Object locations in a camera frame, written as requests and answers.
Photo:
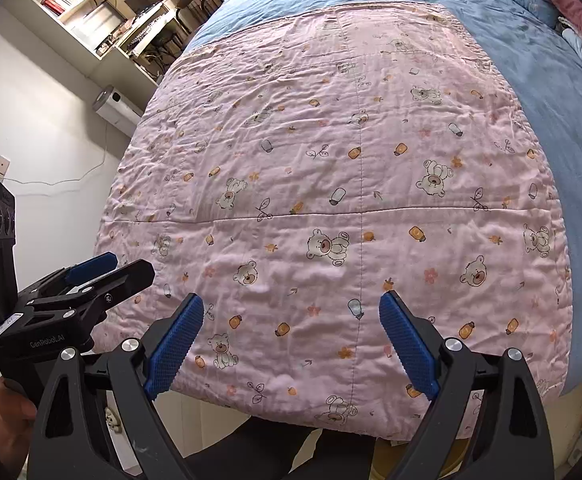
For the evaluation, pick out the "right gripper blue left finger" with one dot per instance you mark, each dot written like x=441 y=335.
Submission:
x=167 y=342

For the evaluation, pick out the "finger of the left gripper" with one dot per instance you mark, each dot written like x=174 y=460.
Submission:
x=90 y=269
x=97 y=297

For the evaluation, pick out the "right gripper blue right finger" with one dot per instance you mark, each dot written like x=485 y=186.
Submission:
x=418 y=359

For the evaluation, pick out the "person's left hand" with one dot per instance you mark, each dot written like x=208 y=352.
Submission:
x=17 y=417

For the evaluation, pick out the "white air purifier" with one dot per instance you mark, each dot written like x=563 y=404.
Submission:
x=117 y=110

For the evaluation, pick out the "pink bear-print quilt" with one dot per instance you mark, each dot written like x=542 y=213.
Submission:
x=292 y=173

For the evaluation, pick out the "white bookshelf with books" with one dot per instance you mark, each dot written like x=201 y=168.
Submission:
x=126 y=44

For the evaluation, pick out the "wall socket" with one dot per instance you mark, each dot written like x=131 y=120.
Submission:
x=4 y=165

